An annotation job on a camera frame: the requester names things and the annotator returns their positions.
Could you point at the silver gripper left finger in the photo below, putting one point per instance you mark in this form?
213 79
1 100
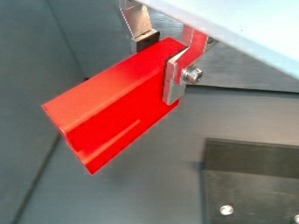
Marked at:
141 34

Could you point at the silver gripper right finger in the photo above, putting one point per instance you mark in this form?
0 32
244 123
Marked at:
180 71

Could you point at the red double-square block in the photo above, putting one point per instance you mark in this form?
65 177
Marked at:
104 113

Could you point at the black curved holder stand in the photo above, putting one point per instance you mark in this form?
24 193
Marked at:
249 182

